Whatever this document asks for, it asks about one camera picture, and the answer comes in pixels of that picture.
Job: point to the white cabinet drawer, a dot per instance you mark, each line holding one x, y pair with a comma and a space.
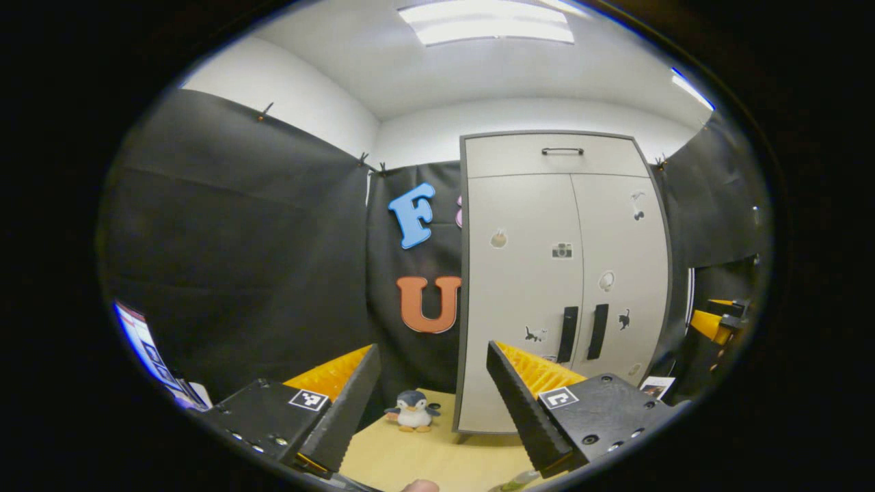
499, 157

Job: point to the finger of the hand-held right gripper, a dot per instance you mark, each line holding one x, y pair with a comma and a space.
704, 324

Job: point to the black backdrop cloth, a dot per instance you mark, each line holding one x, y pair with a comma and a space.
239, 239

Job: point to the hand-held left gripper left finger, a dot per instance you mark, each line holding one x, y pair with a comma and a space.
342, 417

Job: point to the white photo cover book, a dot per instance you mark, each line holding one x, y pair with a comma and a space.
657, 387

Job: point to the penguin plush toy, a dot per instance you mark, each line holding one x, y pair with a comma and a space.
413, 413

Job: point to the grey white cabinet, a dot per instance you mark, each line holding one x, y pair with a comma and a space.
463, 205

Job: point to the white cabinet door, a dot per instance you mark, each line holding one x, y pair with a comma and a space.
649, 273
513, 301

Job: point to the lit screen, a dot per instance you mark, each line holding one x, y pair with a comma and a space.
147, 348

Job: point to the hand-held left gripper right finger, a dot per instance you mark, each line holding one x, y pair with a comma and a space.
523, 417

